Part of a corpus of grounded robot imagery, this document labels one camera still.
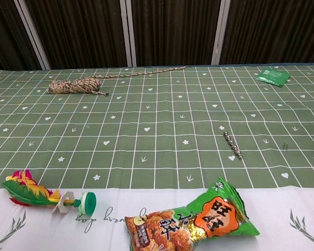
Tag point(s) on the green foil sachet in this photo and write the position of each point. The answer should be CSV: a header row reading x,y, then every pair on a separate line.
x,y
273,76

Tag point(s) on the green orange snack bag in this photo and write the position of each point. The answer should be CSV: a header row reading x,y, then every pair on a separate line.
x,y
212,217

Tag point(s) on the green grid tablecloth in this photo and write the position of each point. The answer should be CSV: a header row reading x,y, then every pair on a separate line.
x,y
157,130

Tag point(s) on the white partition frame post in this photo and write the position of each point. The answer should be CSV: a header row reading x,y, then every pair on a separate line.
x,y
31,39
125,39
218,39

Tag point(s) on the dark slatted partition panel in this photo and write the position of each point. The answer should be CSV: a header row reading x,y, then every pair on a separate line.
x,y
2,34
272,31
78,31
172,31

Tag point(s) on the colourful feather shuttlecock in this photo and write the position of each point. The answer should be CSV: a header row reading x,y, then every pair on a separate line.
x,y
28,194

